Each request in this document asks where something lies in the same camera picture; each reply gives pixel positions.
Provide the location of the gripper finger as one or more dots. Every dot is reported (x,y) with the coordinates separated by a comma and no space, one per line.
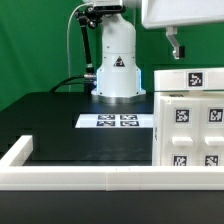
(178,50)

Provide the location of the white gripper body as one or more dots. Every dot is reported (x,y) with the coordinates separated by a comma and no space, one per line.
(165,13)

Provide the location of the small white block with tag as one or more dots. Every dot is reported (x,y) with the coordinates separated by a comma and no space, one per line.
(189,79)

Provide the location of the white cabinet body box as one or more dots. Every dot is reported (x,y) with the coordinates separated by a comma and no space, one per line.
(159,117)

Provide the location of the white cabinet door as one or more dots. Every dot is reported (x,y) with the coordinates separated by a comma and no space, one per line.
(212,132)
(180,132)

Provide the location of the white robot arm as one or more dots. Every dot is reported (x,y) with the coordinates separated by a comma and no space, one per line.
(118,79)

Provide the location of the white flat top panel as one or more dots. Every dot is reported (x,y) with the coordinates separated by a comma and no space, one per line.
(114,121)

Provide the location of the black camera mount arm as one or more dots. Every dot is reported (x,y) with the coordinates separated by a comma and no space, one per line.
(87,36)

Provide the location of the white U-shaped boundary frame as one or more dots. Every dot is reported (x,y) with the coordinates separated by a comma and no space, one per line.
(16,175)

